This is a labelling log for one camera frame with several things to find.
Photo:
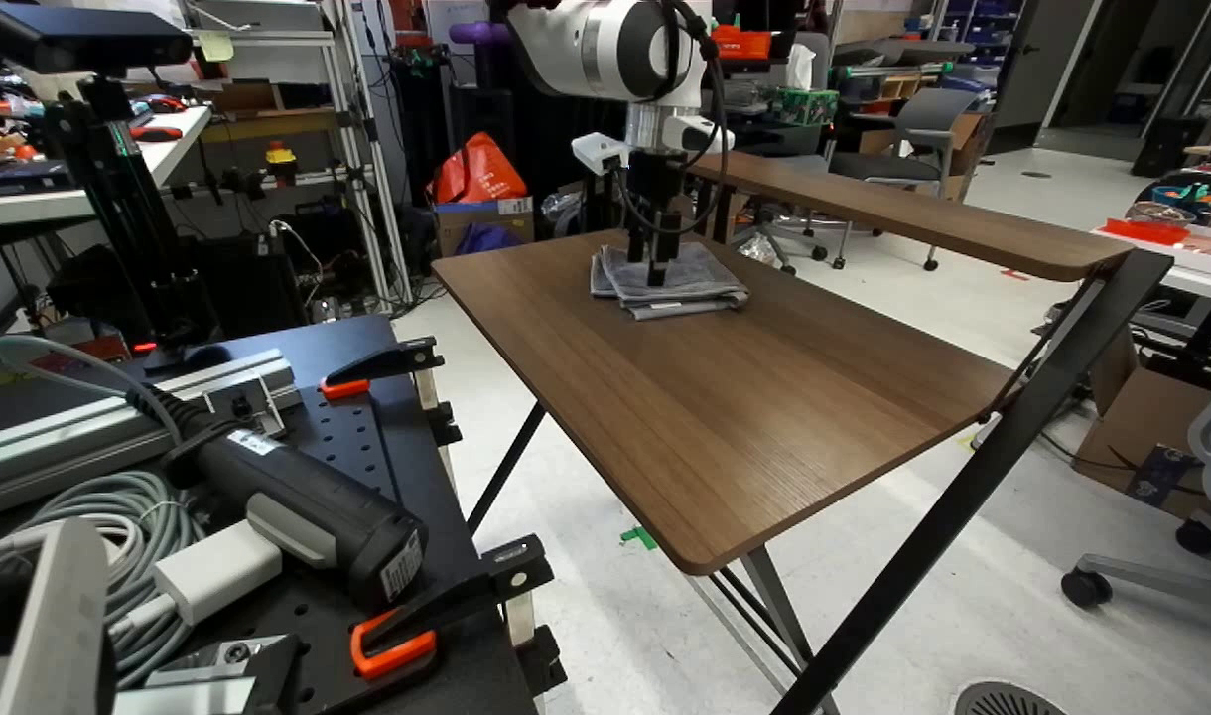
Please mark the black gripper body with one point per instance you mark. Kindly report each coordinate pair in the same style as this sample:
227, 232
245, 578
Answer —
657, 193

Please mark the grey towel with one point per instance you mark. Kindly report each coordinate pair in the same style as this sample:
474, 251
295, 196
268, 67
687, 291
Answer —
707, 282

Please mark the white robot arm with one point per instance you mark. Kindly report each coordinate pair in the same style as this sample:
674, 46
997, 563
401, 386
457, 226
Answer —
605, 46

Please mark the cardboard box with label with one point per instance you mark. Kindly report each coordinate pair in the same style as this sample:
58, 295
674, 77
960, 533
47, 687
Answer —
489, 224

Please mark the green striped box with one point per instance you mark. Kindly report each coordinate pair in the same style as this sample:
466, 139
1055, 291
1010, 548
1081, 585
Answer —
804, 106

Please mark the orange storage box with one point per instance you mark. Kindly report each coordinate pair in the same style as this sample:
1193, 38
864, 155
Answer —
749, 46

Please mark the orange bag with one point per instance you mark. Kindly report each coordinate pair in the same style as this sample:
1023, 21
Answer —
479, 172

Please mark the purple roll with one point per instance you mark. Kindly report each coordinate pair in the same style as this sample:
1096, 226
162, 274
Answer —
479, 34

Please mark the green tape piece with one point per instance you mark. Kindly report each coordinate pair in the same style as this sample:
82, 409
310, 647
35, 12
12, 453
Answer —
635, 539

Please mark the grey office chair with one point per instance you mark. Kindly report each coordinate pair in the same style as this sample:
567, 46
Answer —
928, 131

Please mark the white metal rack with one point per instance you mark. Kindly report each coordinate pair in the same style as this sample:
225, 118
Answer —
372, 145

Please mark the black perforated mounting platform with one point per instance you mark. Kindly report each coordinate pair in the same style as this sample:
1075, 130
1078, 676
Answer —
365, 450

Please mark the yellow small object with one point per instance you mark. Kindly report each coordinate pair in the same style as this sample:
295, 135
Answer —
278, 155

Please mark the brown wooden table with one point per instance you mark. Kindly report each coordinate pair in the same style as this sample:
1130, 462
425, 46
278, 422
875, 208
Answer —
973, 480

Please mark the black handheld scanner device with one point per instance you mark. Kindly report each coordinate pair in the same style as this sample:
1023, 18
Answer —
307, 510

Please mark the red flat item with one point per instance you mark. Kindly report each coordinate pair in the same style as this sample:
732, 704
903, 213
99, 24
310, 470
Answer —
1145, 232

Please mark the brown cardboard box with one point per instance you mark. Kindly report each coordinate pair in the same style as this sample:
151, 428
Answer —
1141, 422

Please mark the white power adapter block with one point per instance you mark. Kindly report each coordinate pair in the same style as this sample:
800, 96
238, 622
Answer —
220, 569

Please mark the colourful printed item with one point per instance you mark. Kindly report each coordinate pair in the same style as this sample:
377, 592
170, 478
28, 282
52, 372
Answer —
1193, 200

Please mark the white side table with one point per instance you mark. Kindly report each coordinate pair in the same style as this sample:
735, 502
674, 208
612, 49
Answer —
1203, 270

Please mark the round floor drain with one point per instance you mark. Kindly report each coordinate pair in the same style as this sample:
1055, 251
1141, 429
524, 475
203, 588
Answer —
1005, 699

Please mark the white workbench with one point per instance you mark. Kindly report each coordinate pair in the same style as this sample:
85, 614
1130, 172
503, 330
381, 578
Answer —
49, 200

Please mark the grey metal box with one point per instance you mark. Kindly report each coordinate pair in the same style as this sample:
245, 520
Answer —
43, 622

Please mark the black camera tripod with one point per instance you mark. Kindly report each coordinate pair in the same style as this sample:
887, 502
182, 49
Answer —
129, 213

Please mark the aluminium rail profile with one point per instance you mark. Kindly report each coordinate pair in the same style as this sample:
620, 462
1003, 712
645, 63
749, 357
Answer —
90, 422

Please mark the black camera box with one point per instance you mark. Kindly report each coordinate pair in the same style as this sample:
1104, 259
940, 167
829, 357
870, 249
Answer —
82, 38

